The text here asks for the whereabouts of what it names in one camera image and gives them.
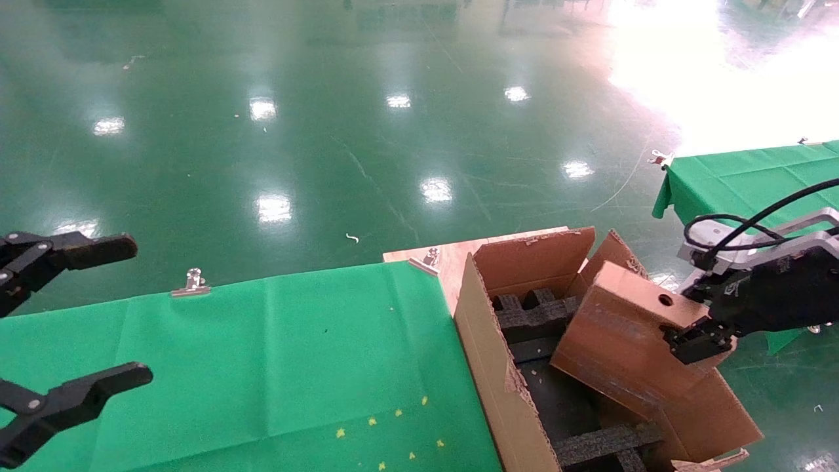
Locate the small cardboard box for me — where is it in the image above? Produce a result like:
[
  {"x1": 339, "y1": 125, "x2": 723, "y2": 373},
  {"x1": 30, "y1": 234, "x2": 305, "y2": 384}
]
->
[{"x1": 551, "y1": 261, "x2": 738, "y2": 420}]

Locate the grey metal camera bracket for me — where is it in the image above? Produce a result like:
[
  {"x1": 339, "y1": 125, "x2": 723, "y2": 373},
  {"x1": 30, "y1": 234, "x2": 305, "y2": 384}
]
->
[{"x1": 718, "y1": 208, "x2": 839, "y2": 263}]

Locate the large open brown carton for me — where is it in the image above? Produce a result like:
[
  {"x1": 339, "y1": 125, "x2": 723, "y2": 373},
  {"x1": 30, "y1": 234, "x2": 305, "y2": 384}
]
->
[{"x1": 452, "y1": 226, "x2": 764, "y2": 472}]

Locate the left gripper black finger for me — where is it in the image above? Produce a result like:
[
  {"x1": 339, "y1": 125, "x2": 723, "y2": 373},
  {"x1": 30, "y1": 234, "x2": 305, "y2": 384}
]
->
[
  {"x1": 0, "y1": 231, "x2": 138, "y2": 319},
  {"x1": 0, "y1": 363, "x2": 153, "y2": 469}
]

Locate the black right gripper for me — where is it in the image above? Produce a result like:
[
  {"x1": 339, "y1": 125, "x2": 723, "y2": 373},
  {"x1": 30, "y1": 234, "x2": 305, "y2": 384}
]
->
[{"x1": 662, "y1": 241, "x2": 839, "y2": 365}]

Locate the small green table cloth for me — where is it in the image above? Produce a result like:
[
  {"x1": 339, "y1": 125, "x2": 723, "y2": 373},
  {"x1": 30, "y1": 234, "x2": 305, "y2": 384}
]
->
[{"x1": 652, "y1": 141, "x2": 839, "y2": 358}]

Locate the black camera cable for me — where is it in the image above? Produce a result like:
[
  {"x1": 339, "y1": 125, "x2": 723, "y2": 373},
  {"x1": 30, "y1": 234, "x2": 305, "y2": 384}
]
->
[{"x1": 684, "y1": 178, "x2": 839, "y2": 263}]

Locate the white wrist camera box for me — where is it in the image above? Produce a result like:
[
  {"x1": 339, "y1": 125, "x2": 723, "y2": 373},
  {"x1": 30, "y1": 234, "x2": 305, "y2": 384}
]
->
[{"x1": 678, "y1": 220, "x2": 751, "y2": 275}]

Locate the large green table cloth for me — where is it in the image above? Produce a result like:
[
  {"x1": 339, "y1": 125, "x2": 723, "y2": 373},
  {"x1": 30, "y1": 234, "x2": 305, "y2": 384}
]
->
[{"x1": 0, "y1": 261, "x2": 502, "y2": 472}]

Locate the dark carton bottom sheet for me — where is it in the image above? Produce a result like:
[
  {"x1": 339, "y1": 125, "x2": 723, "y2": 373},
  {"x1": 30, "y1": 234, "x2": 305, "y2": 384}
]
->
[{"x1": 515, "y1": 338, "x2": 607, "y2": 450}]

